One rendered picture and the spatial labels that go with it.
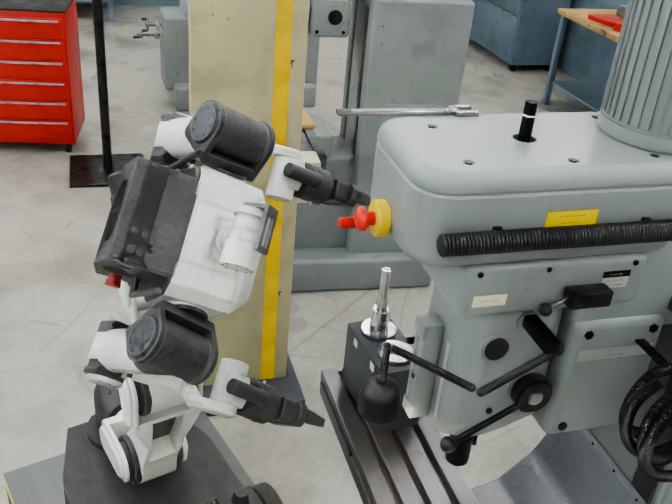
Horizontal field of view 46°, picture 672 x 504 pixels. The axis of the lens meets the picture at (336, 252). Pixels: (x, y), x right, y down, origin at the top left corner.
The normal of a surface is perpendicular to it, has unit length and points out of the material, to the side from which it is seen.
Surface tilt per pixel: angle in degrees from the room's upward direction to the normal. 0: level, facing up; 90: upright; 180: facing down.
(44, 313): 0
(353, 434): 0
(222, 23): 90
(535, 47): 90
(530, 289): 90
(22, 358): 0
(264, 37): 90
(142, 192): 58
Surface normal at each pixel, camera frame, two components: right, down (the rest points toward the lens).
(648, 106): -0.61, 0.35
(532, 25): 0.27, 0.50
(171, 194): 0.50, -0.08
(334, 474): 0.08, -0.87
